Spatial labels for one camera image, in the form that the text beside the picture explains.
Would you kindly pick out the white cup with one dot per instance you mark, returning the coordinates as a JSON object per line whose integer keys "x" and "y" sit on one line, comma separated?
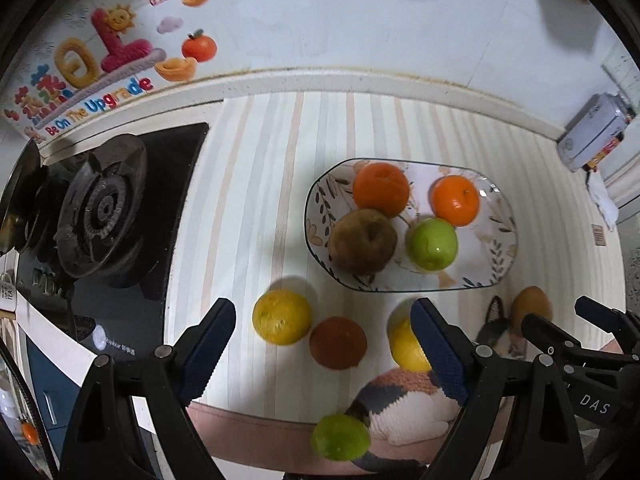
{"x": 7, "y": 292}

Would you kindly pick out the blue cabinet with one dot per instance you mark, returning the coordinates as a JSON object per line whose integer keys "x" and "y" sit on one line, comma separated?
{"x": 52, "y": 385}

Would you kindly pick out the red-brown apple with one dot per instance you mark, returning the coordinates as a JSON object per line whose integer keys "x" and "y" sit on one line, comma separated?
{"x": 532, "y": 300}

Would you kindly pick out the yellow lemon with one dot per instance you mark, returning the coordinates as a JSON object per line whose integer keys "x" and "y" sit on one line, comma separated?
{"x": 400, "y": 345}

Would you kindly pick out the dark red round fruit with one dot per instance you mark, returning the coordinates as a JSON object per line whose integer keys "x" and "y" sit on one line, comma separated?
{"x": 337, "y": 342}

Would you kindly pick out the green apple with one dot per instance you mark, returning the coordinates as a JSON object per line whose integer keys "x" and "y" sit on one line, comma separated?
{"x": 431, "y": 243}
{"x": 341, "y": 436}

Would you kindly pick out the orange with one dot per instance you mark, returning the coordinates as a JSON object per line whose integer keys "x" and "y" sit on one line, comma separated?
{"x": 381, "y": 189}
{"x": 455, "y": 201}

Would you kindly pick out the small brown square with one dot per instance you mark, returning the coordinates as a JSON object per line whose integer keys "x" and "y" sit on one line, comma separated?
{"x": 599, "y": 234}

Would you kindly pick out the black burner grate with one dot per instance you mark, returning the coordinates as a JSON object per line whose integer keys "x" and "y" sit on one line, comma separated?
{"x": 102, "y": 207}

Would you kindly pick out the dark frying pan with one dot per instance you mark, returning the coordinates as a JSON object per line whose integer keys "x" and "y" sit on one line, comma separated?
{"x": 20, "y": 195}

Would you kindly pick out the black glass gas stove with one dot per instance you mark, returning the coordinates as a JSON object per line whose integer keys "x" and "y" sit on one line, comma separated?
{"x": 170, "y": 185}

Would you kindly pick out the striped cat-print table mat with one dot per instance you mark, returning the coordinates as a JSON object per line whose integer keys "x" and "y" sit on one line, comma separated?
{"x": 250, "y": 210}

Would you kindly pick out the yellow-green citrus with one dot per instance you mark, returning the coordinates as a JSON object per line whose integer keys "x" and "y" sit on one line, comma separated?
{"x": 281, "y": 316}

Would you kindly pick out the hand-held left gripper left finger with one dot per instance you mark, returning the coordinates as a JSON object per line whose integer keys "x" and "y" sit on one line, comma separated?
{"x": 207, "y": 355}

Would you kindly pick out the colourful wall sticker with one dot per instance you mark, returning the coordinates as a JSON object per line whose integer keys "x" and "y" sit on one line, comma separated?
{"x": 115, "y": 55}

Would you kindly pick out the grey gas canister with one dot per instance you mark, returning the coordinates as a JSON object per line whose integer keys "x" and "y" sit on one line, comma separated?
{"x": 590, "y": 125}

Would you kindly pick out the small orange object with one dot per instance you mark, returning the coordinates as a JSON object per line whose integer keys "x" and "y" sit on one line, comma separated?
{"x": 30, "y": 434}

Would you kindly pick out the white folded cloth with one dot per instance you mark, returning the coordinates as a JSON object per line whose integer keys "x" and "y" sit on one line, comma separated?
{"x": 604, "y": 200}

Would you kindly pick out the dark sauce bottle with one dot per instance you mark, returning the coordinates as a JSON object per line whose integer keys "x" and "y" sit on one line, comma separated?
{"x": 606, "y": 151}

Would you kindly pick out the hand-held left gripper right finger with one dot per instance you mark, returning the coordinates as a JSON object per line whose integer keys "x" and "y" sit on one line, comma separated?
{"x": 440, "y": 350}

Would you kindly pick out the brownish red apple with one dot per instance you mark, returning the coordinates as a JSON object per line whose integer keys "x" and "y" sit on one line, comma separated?
{"x": 362, "y": 242}

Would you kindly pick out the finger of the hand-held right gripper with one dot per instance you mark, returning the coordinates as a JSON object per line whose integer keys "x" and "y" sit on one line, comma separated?
{"x": 550, "y": 337}
{"x": 607, "y": 320}

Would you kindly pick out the leaf-patterned oval plate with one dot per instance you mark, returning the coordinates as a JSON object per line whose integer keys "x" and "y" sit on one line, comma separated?
{"x": 480, "y": 265}

